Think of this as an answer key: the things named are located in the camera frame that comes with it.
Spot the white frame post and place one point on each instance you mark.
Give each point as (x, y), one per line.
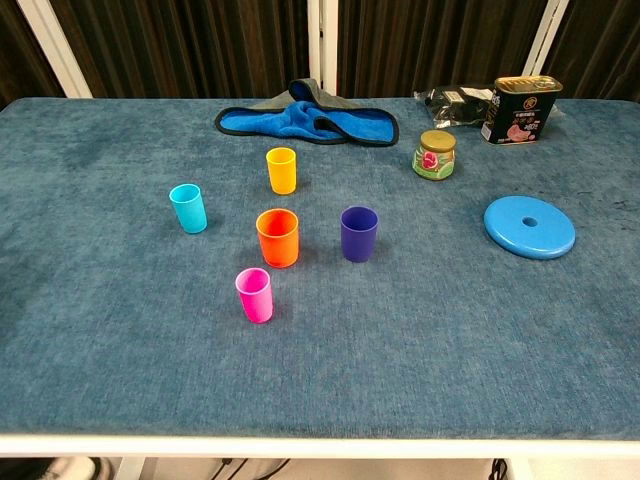
(322, 40)
(547, 30)
(55, 45)

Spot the blue fabric table cover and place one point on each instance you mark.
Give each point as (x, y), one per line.
(400, 340)

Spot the small pink plastic cup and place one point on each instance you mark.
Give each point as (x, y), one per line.
(256, 302)

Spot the black plastic-wrapped package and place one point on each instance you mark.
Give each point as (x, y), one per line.
(452, 107)

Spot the yellow plastic cup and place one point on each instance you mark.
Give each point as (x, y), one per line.
(282, 175)

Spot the cyan plastic cup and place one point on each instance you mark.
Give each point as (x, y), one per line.
(190, 215)

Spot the large orange plastic cup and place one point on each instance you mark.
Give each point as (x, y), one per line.
(278, 245)

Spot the black pleated curtain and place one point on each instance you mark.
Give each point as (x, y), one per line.
(190, 45)
(605, 45)
(430, 45)
(20, 55)

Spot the purple plastic cup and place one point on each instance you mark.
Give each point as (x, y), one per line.
(358, 240)

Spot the black luncheon meat can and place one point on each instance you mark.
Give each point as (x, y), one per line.
(520, 117)

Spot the blue and grey cloth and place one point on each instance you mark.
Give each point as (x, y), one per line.
(300, 122)

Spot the blue disc with hole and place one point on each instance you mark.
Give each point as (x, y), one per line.
(545, 237)

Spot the white table frame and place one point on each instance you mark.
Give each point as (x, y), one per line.
(320, 446)

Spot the small jar with gold lid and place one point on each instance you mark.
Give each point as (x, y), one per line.
(434, 160)

